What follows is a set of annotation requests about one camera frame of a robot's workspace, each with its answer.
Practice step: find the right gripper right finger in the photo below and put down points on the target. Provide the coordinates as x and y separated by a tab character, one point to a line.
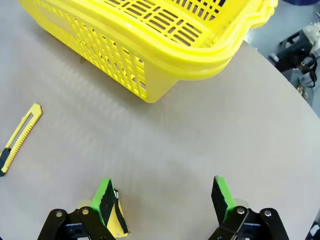
220	197

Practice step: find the yellow plastic shopping basket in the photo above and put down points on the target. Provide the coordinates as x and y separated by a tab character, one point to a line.
150	47

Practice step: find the black equipment base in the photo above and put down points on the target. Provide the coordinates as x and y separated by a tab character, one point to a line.
290	52

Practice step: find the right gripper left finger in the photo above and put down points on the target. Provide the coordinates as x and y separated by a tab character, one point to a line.
105	200

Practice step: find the yellow black utility knife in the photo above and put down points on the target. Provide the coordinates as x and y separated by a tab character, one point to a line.
15	147

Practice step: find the beige cloth bag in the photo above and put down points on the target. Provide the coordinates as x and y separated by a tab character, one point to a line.
312	32

